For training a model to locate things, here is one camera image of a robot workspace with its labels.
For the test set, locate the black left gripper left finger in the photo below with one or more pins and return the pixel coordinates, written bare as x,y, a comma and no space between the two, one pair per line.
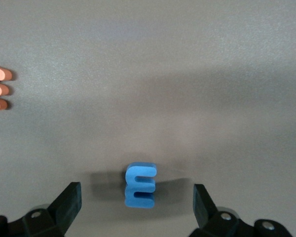
69,205

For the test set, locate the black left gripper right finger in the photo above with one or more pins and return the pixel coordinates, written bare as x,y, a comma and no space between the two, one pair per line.
202,209

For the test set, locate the blue foam letter E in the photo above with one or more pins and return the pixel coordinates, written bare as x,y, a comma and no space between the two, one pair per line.
130,182

